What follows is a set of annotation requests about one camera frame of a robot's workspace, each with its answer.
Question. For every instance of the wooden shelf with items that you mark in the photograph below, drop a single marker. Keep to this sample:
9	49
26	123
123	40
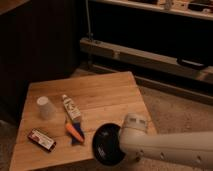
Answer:
164	8

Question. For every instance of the red and black box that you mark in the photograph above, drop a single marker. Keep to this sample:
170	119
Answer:
42	140

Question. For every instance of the white tube with label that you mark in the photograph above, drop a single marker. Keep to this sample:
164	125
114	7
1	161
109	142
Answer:
71	109

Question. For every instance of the metal vertical pole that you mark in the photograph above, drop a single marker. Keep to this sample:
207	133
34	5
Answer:
90	34

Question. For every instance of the dark ceramic bowl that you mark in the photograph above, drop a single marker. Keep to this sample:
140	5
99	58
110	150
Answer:
105	145

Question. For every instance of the long beige case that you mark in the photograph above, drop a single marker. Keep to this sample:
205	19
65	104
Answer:
144	59

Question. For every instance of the wooden low table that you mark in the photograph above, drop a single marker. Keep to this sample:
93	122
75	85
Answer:
104	98

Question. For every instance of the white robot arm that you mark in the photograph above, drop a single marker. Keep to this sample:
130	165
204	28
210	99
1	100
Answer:
192	149

